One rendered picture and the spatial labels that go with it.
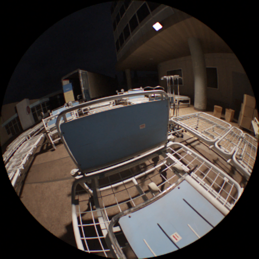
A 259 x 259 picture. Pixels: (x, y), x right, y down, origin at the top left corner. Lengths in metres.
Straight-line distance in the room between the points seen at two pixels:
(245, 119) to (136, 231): 3.54
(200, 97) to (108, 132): 3.93
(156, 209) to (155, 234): 0.11
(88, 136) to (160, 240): 0.57
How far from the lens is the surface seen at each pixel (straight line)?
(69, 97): 9.87
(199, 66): 4.22
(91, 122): 0.47
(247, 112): 3.52
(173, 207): 0.40
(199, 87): 4.11
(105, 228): 0.53
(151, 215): 0.39
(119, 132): 0.51
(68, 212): 1.24
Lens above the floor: 0.95
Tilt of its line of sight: 26 degrees down
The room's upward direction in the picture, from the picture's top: 8 degrees counter-clockwise
